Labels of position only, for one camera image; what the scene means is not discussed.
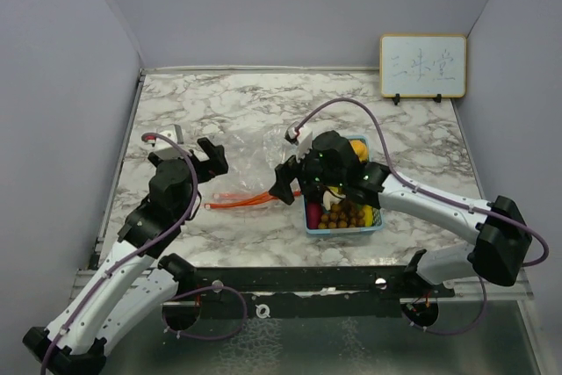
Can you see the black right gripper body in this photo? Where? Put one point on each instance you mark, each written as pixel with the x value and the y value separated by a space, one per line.
pixel 311 172

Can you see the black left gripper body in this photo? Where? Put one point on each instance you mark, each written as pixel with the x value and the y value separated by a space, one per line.
pixel 205 170

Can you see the white mushroom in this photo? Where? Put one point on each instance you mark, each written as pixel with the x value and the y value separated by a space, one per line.
pixel 331 197

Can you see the clear zip top bag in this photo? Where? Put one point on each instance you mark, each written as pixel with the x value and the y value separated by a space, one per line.
pixel 252 155

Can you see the brown longan bunch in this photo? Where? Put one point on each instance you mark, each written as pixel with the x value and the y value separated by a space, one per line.
pixel 345 215

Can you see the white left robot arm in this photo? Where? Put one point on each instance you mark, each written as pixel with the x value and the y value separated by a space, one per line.
pixel 81 338

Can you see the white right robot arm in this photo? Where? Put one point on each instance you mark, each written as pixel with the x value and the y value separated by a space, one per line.
pixel 494 241

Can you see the magenta sweet potato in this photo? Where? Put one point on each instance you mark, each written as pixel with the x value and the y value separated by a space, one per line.
pixel 313 215

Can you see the orange mango fruit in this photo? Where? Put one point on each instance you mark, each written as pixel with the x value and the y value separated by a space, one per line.
pixel 360 149

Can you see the single yellow banana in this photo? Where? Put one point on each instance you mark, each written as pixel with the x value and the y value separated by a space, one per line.
pixel 368 216

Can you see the light blue plastic basket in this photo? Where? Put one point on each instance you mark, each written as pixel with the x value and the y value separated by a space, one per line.
pixel 340 186

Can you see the small framed whiteboard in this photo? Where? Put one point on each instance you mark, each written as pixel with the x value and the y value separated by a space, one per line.
pixel 422 66

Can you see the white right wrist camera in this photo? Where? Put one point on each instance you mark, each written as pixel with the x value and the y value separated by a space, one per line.
pixel 302 138

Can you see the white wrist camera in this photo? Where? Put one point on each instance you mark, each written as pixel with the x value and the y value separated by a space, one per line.
pixel 167 144
pixel 302 138

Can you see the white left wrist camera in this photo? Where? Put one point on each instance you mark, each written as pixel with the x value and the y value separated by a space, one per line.
pixel 167 144

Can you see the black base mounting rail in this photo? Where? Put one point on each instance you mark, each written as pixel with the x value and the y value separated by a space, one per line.
pixel 299 292

